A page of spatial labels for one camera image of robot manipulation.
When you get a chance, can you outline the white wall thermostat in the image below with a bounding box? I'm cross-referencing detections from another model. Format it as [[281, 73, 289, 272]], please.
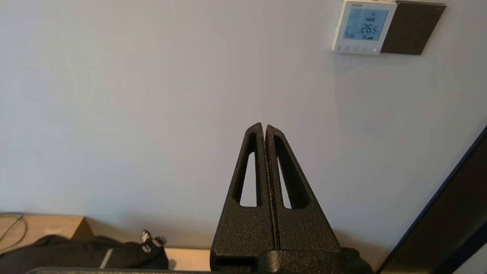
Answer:
[[332, 0, 398, 56]]

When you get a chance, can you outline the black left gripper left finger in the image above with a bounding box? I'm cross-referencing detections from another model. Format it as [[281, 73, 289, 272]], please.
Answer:
[[210, 123, 280, 267]]

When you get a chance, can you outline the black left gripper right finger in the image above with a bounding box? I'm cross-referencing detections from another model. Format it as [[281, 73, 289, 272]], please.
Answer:
[[265, 124, 343, 253]]

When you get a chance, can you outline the thin black cable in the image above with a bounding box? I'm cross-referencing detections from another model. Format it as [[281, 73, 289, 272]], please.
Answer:
[[0, 214, 28, 252]]

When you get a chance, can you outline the dark grey wall switch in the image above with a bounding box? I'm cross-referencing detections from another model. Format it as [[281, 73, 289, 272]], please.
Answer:
[[380, 1, 447, 56]]

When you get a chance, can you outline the black crumpled fabric bag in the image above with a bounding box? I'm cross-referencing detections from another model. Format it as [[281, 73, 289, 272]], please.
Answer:
[[341, 247, 375, 274]]

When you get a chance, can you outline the black backpack with white print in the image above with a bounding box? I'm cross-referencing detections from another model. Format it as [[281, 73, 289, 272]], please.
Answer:
[[0, 229, 170, 270]]

